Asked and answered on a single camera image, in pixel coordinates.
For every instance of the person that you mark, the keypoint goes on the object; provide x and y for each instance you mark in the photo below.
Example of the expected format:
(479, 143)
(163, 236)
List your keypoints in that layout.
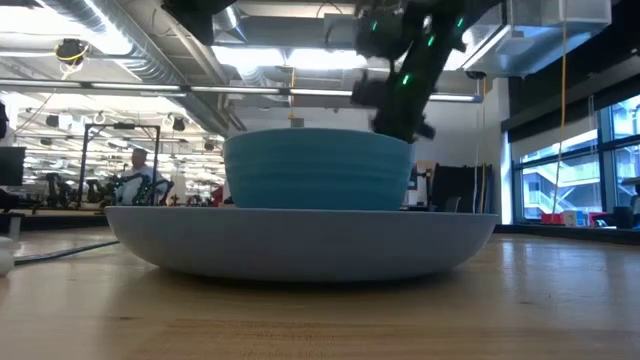
(137, 180)

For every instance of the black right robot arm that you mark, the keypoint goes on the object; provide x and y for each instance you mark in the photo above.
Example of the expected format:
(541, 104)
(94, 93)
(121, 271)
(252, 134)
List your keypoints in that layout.
(445, 25)

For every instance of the black ceiling dome camera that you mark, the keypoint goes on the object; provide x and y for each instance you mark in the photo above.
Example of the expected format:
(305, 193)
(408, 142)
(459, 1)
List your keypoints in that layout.
(71, 51)

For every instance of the silver ceiling duct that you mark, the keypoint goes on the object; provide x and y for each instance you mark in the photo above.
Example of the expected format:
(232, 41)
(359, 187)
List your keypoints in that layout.
(165, 60)

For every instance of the black computer monitor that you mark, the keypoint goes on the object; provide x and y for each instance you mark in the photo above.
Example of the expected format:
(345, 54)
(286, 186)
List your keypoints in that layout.
(11, 166)

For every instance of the black metal stand frame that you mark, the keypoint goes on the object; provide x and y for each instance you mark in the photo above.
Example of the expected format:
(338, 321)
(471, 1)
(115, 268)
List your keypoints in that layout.
(120, 127)

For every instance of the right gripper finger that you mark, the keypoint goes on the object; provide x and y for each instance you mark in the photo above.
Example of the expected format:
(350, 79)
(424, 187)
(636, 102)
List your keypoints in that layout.
(417, 131)
(387, 127)

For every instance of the red box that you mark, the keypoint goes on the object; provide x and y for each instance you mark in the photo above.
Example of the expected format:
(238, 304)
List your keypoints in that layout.
(551, 218)

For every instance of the blue plate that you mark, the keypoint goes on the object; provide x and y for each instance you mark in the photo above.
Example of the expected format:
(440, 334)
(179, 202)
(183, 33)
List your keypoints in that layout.
(300, 245)

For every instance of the long ceiling light bar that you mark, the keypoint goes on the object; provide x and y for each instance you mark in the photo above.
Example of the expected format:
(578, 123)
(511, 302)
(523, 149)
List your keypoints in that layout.
(150, 88)

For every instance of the teal bowl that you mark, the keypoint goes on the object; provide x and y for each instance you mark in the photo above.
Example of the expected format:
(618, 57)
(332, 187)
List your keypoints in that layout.
(317, 170)

